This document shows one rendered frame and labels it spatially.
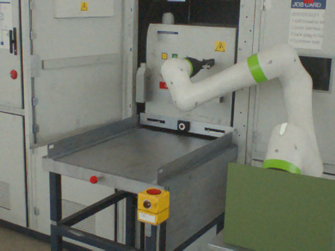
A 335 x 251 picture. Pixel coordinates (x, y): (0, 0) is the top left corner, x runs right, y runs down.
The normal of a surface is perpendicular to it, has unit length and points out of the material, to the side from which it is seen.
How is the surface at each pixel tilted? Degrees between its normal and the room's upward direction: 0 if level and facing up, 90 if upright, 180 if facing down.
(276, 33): 90
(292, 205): 90
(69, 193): 90
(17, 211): 91
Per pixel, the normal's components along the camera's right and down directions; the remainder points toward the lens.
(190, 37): -0.55, 0.19
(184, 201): 0.84, 0.15
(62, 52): 0.70, 0.18
